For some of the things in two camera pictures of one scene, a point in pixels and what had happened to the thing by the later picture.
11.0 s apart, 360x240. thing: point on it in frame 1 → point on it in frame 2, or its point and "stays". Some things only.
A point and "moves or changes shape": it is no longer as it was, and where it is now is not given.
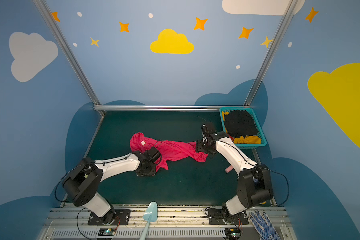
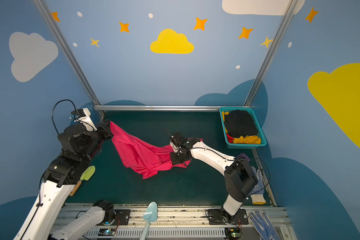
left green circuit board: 107,232 stays
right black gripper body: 201,146 → 177,154
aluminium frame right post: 271,52 stays
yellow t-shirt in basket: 253,139 stays
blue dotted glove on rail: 264,227 stays
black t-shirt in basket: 239,123 stays
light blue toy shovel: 150,214 stays
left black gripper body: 155,153 → 105,130
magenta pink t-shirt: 169,150 moves or changes shape
